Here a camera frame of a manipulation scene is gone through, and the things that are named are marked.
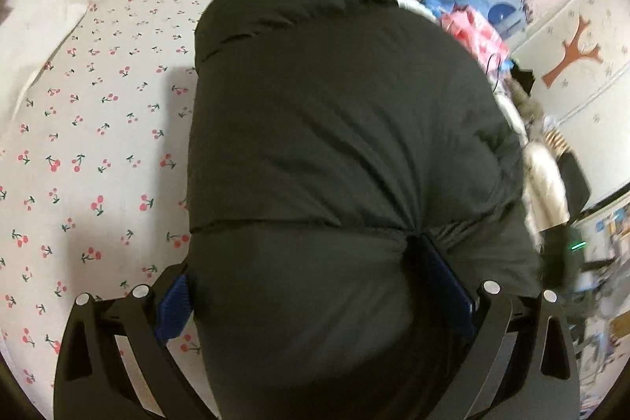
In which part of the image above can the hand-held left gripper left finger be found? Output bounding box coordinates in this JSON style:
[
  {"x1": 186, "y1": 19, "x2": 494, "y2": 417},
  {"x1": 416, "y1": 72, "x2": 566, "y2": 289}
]
[{"x1": 52, "y1": 273, "x2": 220, "y2": 420}]

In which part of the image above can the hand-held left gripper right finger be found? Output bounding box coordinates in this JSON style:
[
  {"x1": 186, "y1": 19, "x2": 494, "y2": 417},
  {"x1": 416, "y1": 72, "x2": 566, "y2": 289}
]
[{"x1": 417, "y1": 232, "x2": 582, "y2": 420}]

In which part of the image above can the black puffer jacket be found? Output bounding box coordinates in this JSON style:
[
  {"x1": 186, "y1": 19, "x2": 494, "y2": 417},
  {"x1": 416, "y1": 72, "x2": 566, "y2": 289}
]
[{"x1": 186, "y1": 0, "x2": 545, "y2": 420}]

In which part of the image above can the beige fur trimmed coat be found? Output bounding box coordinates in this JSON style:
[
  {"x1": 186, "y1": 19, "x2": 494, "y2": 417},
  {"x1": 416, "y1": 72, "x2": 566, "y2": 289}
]
[{"x1": 509, "y1": 80, "x2": 572, "y2": 248}]

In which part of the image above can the cherry print bed sheet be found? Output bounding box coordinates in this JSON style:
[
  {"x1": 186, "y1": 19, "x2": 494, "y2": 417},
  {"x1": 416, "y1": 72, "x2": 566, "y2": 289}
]
[{"x1": 0, "y1": 0, "x2": 227, "y2": 420}]

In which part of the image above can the pink cloth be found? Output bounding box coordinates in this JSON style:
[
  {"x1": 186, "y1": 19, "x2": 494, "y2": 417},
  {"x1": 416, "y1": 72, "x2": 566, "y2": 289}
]
[{"x1": 438, "y1": 4, "x2": 513, "y2": 67}]

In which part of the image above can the thin black cable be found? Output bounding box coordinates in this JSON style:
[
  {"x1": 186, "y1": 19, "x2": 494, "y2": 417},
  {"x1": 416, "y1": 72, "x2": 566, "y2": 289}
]
[{"x1": 483, "y1": 52, "x2": 508, "y2": 93}]

